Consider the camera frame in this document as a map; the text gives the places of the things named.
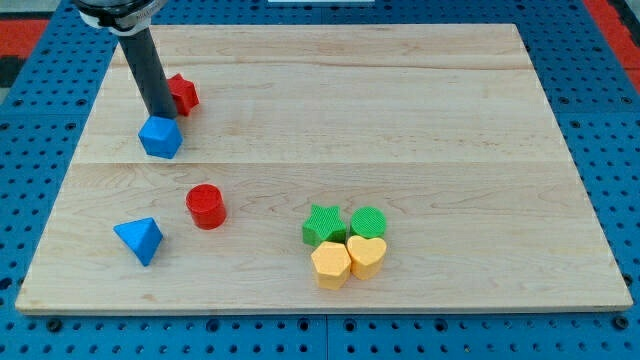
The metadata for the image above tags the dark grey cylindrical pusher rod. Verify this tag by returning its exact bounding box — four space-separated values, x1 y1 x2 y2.
118 28 178 119

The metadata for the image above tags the blue cube block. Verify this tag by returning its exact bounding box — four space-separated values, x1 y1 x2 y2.
138 116 183 159

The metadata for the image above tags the red star block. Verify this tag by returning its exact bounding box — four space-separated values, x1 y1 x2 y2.
167 73 200 116

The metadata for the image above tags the red cylinder block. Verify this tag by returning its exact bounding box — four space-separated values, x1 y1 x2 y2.
185 184 227 230

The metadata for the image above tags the blue triangular block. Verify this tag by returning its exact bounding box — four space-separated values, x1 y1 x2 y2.
113 217 163 266

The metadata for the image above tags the green star block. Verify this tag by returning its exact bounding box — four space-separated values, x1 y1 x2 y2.
302 204 347 247

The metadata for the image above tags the green cylinder block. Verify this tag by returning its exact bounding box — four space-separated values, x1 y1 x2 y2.
350 206 387 238

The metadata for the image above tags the yellow hexagon block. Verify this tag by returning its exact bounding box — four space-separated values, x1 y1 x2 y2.
310 242 351 290

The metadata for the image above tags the yellow heart block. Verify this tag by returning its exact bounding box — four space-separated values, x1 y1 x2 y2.
346 235 387 280

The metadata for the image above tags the light wooden board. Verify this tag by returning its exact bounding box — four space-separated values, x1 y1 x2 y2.
15 24 633 316

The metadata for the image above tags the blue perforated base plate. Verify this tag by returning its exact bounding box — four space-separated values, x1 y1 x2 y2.
1 1 639 359

